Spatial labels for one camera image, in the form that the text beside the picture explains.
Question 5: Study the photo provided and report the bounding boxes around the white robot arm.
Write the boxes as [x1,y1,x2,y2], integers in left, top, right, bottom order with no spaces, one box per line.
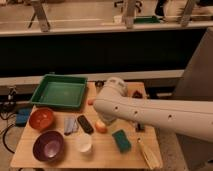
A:
[93,77,213,142]

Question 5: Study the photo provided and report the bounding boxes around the small metal cup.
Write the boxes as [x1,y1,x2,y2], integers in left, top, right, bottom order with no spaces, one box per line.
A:
[95,80,104,87]

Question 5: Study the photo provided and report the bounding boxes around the orange carrot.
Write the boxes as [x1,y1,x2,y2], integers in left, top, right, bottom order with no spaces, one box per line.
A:
[87,98,95,106]

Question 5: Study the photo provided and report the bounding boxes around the dark red grape bunch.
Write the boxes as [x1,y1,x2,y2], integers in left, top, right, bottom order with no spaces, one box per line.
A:
[132,90,143,99]

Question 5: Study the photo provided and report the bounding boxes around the green plastic tray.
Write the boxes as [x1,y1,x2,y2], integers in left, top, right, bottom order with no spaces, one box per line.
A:
[30,74,87,109]

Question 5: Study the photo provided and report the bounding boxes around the yellow red apple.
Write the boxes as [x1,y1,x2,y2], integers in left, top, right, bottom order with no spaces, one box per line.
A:
[95,120,107,133]

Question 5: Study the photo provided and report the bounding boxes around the black binder clip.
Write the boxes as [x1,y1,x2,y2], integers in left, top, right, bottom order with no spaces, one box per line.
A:
[136,123,145,132]

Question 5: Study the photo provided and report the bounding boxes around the green sponge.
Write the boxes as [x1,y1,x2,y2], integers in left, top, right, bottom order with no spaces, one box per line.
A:
[112,130,131,153]

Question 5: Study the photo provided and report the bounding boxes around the white plastic cup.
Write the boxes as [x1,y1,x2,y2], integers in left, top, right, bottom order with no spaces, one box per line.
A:
[75,133,92,154]

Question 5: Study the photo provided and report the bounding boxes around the orange bowl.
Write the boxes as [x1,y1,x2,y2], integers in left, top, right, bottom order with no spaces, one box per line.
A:
[29,107,54,131]

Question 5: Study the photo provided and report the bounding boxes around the purple bowl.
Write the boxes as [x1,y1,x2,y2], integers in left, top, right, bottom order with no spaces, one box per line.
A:
[33,131,64,162]

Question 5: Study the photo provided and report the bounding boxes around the blue box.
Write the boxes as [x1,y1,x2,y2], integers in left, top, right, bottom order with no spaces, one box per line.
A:
[15,108,31,127]

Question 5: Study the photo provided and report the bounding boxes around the wooden scrub brush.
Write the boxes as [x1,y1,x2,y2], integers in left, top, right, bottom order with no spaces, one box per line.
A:
[137,138,160,170]

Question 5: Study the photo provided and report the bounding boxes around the black cables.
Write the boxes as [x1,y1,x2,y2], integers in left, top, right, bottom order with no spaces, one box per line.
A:
[0,99,18,154]

